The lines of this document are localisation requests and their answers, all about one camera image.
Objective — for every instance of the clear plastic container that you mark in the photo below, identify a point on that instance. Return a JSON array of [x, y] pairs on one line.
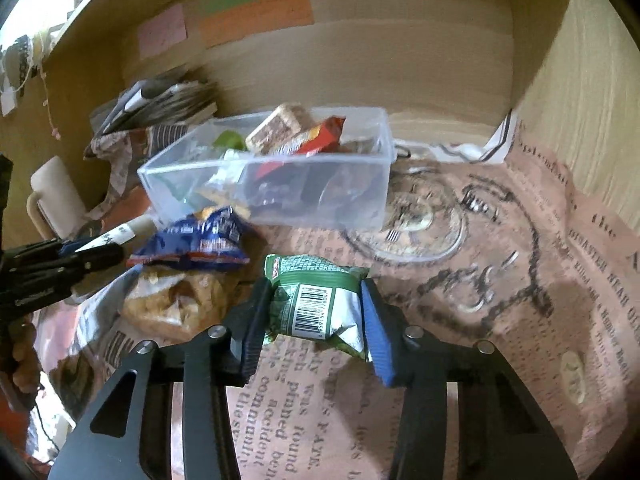
[[300, 195]]

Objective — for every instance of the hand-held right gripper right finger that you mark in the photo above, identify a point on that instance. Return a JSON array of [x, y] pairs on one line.
[[376, 340]]

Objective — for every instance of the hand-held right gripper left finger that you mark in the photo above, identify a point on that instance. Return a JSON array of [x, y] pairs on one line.
[[252, 330]]

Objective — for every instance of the green snack packet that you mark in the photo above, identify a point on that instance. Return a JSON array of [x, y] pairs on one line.
[[315, 300]]

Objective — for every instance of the newspaper print table cover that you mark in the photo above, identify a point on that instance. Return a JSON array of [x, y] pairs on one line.
[[500, 260]]

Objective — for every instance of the white cylindrical cup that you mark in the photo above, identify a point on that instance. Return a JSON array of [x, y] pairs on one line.
[[55, 190]]

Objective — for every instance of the white charger plug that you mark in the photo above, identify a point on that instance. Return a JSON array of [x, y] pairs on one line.
[[7, 102]]

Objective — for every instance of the green lime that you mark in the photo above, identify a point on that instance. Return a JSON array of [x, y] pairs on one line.
[[227, 139]]

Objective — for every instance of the brown cake snack packet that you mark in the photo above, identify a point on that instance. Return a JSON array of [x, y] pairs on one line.
[[277, 127]]

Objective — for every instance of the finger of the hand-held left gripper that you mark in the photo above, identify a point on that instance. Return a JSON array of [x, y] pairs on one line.
[[72, 246], [95, 261]]

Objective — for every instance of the blue snack packet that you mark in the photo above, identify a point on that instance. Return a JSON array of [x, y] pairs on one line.
[[195, 242]]

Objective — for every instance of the clear bag of yellow crackers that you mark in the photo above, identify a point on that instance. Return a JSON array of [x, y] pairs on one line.
[[175, 300]]

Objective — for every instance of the person's left hand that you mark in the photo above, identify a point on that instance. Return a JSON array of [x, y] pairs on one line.
[[22, 360]]

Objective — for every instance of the wooden desk shelf unit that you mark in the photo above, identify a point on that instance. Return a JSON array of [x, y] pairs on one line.
[[400, 50]]

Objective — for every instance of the red snack packet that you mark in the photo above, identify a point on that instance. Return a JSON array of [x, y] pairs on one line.
[[320, 136]]

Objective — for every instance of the stack of magazines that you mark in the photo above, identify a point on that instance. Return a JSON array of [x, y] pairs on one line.
[[160, 105]]

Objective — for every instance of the white paper sheet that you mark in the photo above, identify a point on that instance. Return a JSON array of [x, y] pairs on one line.
[[495, 145]]

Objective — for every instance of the pink sticky note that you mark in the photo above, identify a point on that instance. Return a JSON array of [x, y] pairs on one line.
[[161, 35]]

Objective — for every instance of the clear glass dish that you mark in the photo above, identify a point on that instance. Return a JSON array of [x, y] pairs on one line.
[[410, 230]]

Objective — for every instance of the black patterned headband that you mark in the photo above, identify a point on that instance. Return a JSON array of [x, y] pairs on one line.
[[22, 55]]

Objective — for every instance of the orange sticky note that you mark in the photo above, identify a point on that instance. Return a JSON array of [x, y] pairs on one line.
[[255, 17]]

